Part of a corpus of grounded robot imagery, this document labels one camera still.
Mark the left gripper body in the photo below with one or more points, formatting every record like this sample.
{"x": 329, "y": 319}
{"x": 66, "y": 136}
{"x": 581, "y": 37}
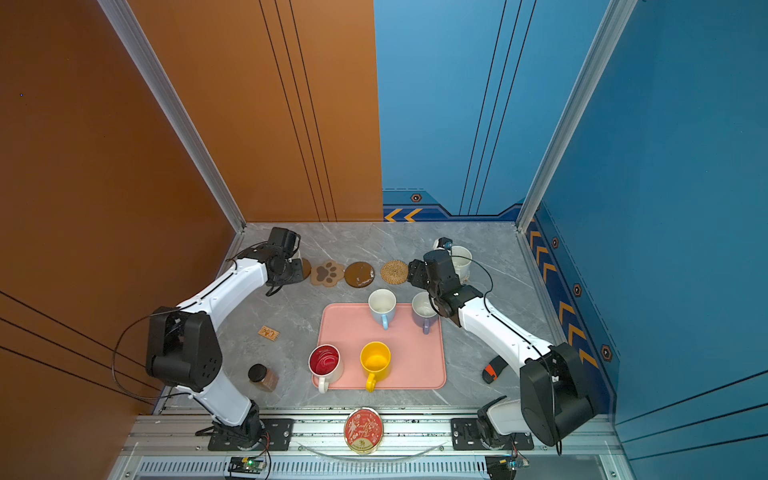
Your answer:
{"x": 294, "y": 272}

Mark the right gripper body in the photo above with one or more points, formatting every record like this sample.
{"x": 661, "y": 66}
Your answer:
{"x": 422, "y": 278}

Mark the plain brown wooden coaster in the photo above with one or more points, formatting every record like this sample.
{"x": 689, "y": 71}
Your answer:
{"x": 306, "y": 268}

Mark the white mug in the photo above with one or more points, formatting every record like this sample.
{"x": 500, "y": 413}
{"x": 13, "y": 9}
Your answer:
{"x": 462, "y": 261}

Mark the purple mug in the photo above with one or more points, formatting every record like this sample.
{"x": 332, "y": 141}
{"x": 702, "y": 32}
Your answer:
{"x": 423, "y": 313}

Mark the woven rattan coaster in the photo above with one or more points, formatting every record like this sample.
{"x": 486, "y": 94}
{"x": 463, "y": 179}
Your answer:
{"x": 394, "y": 272}

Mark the paw print cork coaster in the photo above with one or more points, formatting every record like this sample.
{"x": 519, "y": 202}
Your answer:
{"x": 327, "y": 274}

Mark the light blue mug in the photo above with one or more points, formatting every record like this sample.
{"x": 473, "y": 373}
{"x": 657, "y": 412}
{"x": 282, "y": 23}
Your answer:
{"x": 382, "y": 304}

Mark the glossy dark brown coaster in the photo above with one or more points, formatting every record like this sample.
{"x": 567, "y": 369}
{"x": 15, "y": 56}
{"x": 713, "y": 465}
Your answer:
{"x": 359, "y": 274}

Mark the yellow mug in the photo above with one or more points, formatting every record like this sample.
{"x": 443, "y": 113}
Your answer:
{"x": 375, "y": 358}

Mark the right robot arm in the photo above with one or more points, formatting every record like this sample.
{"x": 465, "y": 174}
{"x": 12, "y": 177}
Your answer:
{"x": 555, "y": 391}

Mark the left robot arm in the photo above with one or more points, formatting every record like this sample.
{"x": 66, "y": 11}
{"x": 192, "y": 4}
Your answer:
{"x": 183, "y": 349}

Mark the pink tray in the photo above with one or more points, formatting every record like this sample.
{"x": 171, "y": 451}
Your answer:
{"x": 418, "y": 359}

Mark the red mug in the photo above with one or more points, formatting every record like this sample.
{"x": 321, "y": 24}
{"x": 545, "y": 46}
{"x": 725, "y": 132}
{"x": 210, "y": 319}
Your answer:
{"x": 326, "y": 366}

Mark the brown spice jar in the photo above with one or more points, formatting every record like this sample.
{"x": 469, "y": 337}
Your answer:
{"x": 263, "y": 377}

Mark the black orange utility knife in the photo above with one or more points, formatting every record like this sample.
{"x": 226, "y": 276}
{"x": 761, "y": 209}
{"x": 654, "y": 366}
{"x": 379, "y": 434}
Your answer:
{"x": 494, "y": 369}

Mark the left green circuit board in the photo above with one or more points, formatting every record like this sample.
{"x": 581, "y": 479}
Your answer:
{"x": 247, "y": 467}

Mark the right circuit board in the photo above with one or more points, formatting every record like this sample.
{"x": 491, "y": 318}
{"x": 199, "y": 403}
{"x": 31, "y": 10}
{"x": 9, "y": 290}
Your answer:
{"x": 505, "y": 467}

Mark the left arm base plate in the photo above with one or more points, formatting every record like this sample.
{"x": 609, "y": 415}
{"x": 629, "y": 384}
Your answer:
{"x": 272, "y": 433}

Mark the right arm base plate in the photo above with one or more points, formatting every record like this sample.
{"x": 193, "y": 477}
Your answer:
{"x": 466, "y": 435}

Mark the aluminium front rail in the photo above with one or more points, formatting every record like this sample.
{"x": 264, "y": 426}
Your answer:
{"x": 416, "y": 444}

